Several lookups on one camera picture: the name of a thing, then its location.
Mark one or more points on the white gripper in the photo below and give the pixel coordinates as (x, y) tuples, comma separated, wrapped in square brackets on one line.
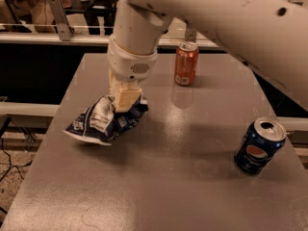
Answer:
[(130, 65)]

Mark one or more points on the blue chip bag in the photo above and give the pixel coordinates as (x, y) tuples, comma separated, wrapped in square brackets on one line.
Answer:
[(100, 123)]

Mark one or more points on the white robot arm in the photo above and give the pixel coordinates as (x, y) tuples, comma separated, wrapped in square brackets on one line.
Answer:
[(268, 36)]

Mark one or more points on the orange soda can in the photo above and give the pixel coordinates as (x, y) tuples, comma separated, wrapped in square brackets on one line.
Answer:
[(185, 63)]

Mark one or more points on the blue pepsi can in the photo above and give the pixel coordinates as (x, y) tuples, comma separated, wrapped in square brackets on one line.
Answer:
[(263, 138)]

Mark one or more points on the dark background desk and chair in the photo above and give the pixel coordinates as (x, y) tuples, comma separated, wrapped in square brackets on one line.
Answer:
[(99, 15)]

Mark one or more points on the grey side shelf left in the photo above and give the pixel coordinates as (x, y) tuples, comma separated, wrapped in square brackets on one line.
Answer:
[(28, 114)]

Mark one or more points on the metal railing with glass panel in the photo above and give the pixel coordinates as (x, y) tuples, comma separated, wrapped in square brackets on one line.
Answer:
[(80, 22)]

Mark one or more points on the left metal railing bracket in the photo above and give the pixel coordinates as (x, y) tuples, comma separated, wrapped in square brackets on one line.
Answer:
[(63, 28)]

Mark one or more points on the metal railing bracket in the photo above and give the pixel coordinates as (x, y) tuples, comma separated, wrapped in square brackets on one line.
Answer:
[(190, 33), (63, 28)]

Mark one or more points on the middle metal railing bracket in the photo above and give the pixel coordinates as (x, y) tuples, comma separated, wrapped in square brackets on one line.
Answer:
[(190, 33)]

